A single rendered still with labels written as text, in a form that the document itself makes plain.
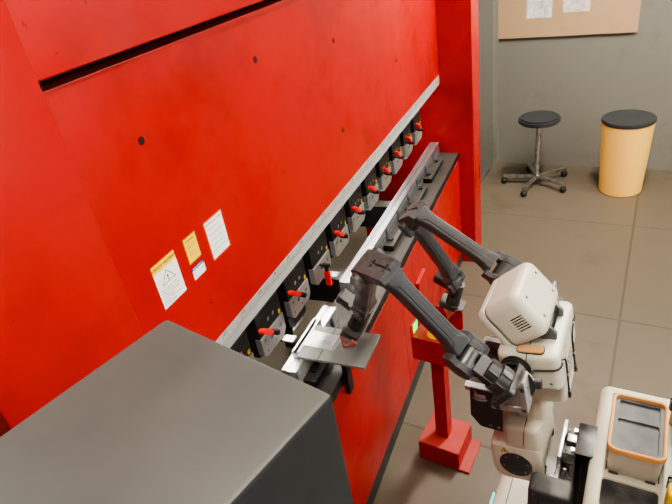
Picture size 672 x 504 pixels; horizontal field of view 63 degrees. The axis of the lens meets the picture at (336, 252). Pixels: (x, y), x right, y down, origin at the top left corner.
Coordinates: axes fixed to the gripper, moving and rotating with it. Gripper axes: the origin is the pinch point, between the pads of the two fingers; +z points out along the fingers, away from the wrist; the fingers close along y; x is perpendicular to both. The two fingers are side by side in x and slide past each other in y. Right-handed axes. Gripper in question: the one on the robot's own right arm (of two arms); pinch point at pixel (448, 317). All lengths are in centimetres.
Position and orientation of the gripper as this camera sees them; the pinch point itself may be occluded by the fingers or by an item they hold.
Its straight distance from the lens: 243.6
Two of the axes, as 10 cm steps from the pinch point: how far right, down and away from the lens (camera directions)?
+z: -0.7, 7.8, 6.2
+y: -8.7, -3.6, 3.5
